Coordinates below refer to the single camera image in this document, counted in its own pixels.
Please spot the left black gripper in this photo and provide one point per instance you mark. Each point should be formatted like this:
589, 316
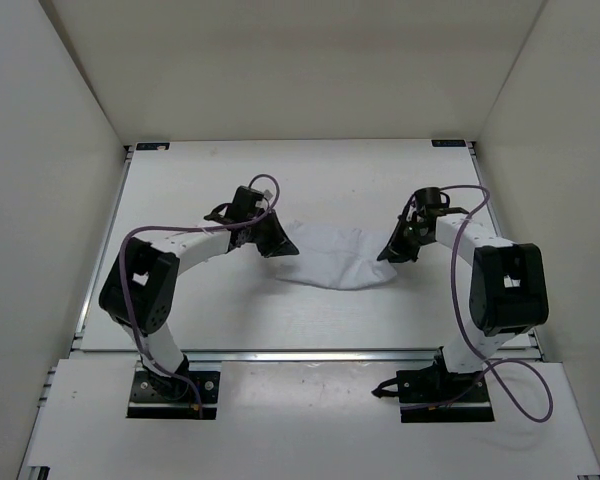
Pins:
280, 244

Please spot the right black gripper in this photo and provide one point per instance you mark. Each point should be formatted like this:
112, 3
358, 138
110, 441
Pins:
395, 252

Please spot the white skirt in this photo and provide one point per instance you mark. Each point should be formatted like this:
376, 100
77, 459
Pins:
335, 258

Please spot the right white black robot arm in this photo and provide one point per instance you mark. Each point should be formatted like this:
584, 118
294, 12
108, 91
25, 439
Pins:
507, 294

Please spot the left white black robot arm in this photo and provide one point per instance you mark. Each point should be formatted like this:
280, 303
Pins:
139, 290

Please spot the right blue table label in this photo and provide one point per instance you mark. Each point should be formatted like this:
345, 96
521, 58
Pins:
448, 143

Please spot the blue table label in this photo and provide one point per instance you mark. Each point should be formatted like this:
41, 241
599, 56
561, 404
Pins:
152, 146
448, 143

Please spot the left blue table label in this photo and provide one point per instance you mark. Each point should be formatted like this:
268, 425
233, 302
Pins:
152, 146

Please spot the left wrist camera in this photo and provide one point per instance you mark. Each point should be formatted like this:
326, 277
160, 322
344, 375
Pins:
248, 207

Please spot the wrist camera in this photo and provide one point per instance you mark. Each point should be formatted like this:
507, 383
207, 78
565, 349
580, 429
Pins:
429, 202
248, 207

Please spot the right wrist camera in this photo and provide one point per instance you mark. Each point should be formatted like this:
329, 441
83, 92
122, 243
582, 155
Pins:
429, 202

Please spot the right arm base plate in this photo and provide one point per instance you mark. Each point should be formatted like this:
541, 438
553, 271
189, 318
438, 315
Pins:
433, 395

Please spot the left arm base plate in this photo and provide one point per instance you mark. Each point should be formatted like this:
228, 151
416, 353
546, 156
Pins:
155, 397

